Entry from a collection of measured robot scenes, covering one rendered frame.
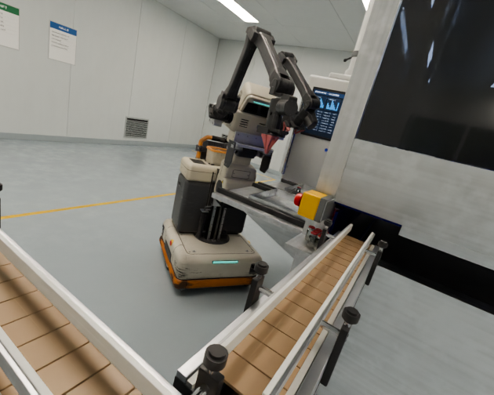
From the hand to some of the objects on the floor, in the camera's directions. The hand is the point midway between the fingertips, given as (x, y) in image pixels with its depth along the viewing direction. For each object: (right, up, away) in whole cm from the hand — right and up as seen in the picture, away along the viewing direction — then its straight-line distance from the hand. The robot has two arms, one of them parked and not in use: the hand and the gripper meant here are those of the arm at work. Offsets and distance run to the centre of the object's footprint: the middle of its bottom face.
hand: (266, 151), depth 111 cm
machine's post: (-6, -112, +8) cm, 113 cm away
